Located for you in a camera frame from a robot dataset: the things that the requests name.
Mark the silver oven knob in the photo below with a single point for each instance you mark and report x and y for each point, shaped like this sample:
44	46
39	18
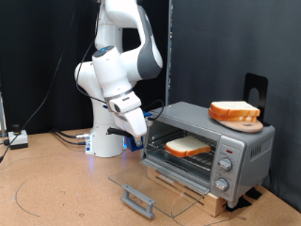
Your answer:
225	164
221	184

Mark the silver toaster oven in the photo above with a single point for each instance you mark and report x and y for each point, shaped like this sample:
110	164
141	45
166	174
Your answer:
200	121

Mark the grey emergency stop box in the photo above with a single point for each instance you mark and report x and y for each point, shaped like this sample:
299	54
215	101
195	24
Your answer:
18	138

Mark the black backdrop curtain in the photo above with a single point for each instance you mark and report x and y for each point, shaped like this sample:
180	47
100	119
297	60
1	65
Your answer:
25	47

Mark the round wooden board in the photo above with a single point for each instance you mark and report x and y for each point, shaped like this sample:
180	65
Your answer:
247	127

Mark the grey backdrop curtain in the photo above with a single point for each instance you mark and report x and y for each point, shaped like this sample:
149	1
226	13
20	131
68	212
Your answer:
235	37

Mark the thin metal pole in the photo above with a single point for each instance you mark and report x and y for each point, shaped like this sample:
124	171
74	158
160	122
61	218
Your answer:
2	119

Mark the white bread slice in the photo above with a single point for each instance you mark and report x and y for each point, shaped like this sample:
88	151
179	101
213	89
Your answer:
188	146
230	118
235	108

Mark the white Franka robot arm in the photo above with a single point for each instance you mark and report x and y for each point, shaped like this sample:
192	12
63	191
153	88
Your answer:
113	72

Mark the black metal bookend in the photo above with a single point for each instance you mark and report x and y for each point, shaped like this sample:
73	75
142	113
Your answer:
260	81

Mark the glass oven door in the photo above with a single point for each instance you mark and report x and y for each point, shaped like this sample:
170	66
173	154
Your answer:
139	207

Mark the black foam pad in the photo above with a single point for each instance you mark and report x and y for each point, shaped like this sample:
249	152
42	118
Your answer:
238	204
254	193

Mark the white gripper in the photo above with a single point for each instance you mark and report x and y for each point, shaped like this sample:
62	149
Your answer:
130	116

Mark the vertical aluminium pole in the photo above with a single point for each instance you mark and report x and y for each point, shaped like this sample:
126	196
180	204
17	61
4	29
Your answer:
169	40

